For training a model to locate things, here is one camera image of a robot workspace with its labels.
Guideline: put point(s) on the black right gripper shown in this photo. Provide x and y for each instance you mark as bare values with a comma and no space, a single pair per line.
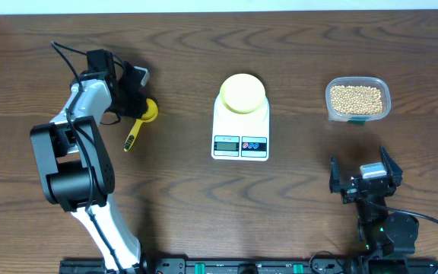
348,193

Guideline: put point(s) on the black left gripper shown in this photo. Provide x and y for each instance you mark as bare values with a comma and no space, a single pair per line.
137,109

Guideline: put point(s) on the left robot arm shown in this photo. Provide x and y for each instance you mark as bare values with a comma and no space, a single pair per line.
74,166

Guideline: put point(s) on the white digital kitchen scale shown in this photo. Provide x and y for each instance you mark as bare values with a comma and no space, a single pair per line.
240,137

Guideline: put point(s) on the yellow measuring scoop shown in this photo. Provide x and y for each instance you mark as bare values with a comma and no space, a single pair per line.
149,116

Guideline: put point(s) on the clear plastic container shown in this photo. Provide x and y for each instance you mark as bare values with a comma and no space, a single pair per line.
358,81

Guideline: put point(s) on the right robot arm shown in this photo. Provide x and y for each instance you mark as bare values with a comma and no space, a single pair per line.
389,235

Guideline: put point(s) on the pale yellow bowl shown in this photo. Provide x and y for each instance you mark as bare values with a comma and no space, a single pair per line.
242,93

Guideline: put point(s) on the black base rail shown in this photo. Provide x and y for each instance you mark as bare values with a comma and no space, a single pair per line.
317,265

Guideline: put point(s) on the soybeans in container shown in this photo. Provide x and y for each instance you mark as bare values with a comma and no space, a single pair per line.
356,100

